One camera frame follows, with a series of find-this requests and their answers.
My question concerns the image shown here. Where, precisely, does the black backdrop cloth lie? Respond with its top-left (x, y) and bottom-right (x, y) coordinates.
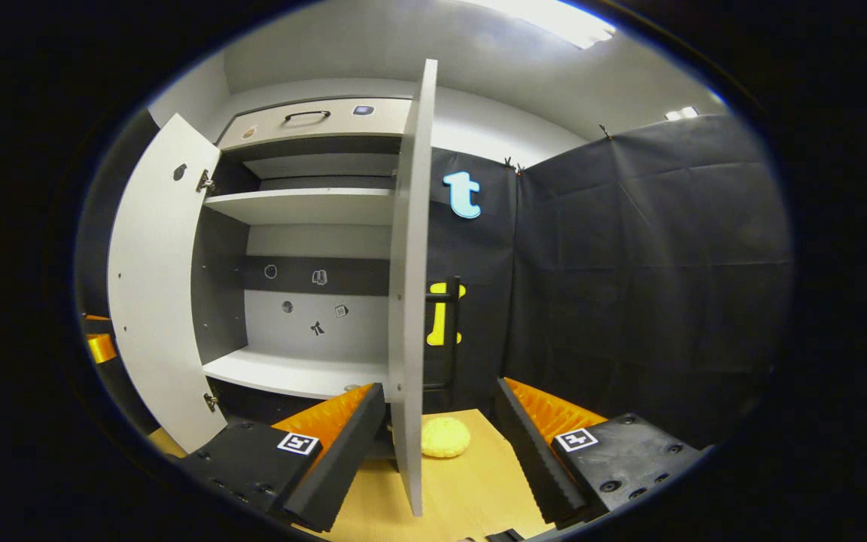
top-left (422, 113), bottom-right (793, 452)

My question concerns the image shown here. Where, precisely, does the beige cabinet drawer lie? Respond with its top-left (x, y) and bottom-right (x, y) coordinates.
top-left (217, 98), bottom-right (413, 151)

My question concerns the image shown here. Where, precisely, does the white cabinet shelf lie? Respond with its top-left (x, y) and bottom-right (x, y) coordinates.
top-left (204, 187), bottom-right (397, 226)
top-left (202, 346), bottom-right (391, 400)

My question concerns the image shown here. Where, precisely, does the white cabinet door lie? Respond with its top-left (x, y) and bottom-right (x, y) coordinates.
top-left (106, 113), bottom-right (227, 454)
top-left (387, 59), bottom-right (439, 517)

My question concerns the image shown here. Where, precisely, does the white and grey cabinet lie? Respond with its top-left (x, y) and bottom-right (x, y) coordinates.
top-left (106, 59), bottom-right (439, 517)

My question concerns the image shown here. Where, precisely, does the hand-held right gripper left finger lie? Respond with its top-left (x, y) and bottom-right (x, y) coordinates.
top-left (179, 382), bottom-right (387, 533)

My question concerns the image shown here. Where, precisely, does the black right door handle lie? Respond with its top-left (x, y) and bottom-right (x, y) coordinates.
top-left (424, 276), bottom-right (462, 391)

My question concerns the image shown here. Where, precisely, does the long ceiling light panel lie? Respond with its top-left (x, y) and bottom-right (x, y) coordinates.
top-left (464, 0), bottom-right (617, 50)

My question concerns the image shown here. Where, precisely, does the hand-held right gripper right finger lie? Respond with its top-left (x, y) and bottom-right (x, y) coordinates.
top-left (494, 376), bottom-right (705, 530)

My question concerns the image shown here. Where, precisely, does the yellow toy corn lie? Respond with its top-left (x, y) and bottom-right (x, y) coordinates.
top-left (421, 416), bottom-right (472, 458)

